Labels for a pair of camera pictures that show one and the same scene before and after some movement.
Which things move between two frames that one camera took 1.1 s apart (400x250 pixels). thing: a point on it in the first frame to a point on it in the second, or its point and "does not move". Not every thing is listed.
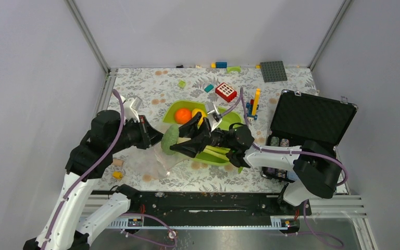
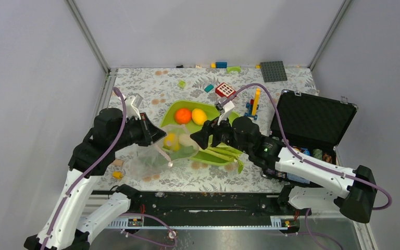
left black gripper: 150,136 does not move
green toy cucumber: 170,138 to 155,161
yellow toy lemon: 203,113 does not move
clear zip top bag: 151,162 does not move
